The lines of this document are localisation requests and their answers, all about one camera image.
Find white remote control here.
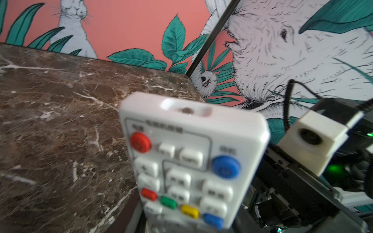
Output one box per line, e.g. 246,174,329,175
119,92,270,233

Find right black frame post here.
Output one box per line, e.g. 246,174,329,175
186,1,242,78

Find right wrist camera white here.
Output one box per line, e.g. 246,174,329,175
277,98,364,176

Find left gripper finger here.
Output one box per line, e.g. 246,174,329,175
134,211,146,233

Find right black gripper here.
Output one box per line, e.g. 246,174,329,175
241,144,369,233

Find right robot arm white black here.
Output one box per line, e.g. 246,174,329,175
234,79,373,233

